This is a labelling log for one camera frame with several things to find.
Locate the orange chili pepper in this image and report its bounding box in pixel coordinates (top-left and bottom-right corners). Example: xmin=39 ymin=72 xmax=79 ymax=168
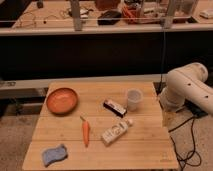
xmin=80 ymin=116 xmax=90 ymax=148

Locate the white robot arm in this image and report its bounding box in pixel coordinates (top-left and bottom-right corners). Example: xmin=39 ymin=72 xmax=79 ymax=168
xmin=159 ymin=62 xmax=213 ymax=116

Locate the black rectangular box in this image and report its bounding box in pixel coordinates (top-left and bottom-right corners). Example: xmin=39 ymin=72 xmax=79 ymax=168
xmin=103 ymin=99 xmax=127 ymax=118

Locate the white plastic bottle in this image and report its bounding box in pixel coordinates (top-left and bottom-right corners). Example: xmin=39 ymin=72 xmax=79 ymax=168
xmin=101 ymin=119 xmax=133 ymax=146

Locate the orange wooden bowl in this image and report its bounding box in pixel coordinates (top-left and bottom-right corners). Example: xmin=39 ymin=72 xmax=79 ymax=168
xmin=46 ymin=88 xmax=78 ymax=115

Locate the black device on bench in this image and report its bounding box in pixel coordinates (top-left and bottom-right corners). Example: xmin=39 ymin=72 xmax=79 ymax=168
xmin=97 ymin=10 xmax=121 ymax=25

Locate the blue sponge cloth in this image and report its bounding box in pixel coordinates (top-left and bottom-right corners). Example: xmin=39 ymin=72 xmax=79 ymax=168
xmin=42 ymin=144 xmax=68 ymax=167

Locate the black hanging cable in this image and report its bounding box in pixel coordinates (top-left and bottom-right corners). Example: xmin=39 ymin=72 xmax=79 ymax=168
xmin=157 ymin=27 xmax=167 ymax=94

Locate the metal frame post left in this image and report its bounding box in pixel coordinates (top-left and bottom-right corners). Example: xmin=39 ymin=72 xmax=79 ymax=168
xmin=70 ymin=0 xmax=82 ymax=31

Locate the metal frame post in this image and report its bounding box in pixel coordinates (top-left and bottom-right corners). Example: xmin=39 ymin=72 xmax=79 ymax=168
xmin=163 ymin=0 xmax=177 ymax=29
xmin=70 ymin=0 xmax=82 ymax=31

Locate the metal frame post right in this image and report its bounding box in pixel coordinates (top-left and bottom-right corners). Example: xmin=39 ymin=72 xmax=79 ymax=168
xmin=163 ymin=0 xmax=177 ymax=29

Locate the black power cable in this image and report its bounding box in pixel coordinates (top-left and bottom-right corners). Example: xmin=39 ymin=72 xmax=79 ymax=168
xmin=168 ymin=114 xmax=203 ymax=171

